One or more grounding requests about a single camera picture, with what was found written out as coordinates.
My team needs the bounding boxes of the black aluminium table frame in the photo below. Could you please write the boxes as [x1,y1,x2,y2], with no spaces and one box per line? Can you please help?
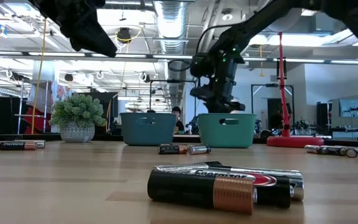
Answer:
[0,133,358,152]

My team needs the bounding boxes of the person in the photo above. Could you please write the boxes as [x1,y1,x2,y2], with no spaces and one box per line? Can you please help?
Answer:
[171,106,185,132]

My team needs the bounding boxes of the silver ventilation duct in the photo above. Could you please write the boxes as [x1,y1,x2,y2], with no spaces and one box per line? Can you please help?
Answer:
[153,0,190,114]

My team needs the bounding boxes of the red desk lamp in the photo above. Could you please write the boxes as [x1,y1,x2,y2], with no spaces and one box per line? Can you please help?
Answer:
[262,7,325,149]

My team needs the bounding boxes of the yellow power cable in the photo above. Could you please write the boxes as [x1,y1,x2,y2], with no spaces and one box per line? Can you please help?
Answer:
[30,17,48,135]

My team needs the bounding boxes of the black tube stand frame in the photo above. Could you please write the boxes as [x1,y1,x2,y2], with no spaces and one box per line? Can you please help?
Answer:
[250,83,295,134]

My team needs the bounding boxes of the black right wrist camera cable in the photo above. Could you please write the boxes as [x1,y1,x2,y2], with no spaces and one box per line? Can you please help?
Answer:
[167,24,229,73]

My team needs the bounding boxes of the rig light bar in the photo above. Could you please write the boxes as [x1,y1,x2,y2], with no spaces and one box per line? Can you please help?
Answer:
[0,50,358,65]

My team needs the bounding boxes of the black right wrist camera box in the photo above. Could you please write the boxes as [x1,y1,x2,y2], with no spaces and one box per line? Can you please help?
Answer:
[190,53,218,78]

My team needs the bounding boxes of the red background structure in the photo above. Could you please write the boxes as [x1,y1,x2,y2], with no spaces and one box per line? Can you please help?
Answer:
[23,105,53,135]

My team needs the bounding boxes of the black overhead camera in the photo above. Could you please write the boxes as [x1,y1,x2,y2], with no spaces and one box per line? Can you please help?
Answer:
[116,27,132,45]

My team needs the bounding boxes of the green succulent in patterned pot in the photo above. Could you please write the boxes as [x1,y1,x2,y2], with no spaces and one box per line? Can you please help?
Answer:
[48,93,108,144]

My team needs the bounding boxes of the green plastic bin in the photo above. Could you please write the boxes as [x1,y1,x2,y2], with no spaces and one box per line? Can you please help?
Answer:
[197,113,258,149]

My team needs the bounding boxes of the blue plastic bin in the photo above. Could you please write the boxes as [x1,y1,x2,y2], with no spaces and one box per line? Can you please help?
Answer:
[119,112,178,147]

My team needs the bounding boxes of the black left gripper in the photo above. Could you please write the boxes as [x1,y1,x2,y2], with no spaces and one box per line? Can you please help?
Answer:
[29,0,118,58]

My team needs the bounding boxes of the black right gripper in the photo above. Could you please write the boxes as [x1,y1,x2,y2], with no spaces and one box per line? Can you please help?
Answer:
[190,46,247,114]

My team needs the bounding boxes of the wall monitor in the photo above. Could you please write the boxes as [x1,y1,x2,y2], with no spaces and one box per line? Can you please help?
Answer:
[339,98,358,119]

